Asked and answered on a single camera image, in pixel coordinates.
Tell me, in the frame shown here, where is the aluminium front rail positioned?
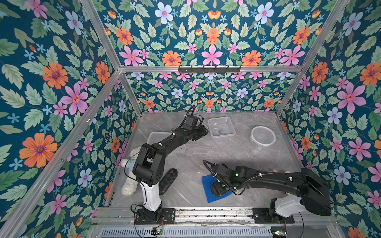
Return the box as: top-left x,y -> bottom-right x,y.
92,207 -> 339,226

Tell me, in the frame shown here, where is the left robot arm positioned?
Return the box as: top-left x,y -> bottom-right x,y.
133,106 -> 208,212

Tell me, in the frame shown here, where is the blue cleaning cloth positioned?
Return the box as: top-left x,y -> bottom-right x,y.
201,175 -> 233,203

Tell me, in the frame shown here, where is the round clear lunch box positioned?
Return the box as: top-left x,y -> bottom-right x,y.
250,126 -> 276,148

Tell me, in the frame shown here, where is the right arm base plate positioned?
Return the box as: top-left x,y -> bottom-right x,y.
252,208 -> 295,224

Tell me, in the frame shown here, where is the black wall hook rail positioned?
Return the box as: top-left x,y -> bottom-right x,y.
178,65 -> 241,74

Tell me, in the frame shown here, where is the rectangular clear lunch box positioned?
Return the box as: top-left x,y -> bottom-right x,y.
147,131 -> 172,145

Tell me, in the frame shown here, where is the square clear lunch box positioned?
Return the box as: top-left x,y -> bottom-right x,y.
208,117 -> 236,140

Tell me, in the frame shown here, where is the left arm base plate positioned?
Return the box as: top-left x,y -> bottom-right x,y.
135,208 -> 176,225

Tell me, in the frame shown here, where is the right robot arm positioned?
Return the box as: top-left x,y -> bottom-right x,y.
203,160 -> 331,216

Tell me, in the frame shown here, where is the white teddy bear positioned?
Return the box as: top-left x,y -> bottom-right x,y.
121,148 -> 140,196

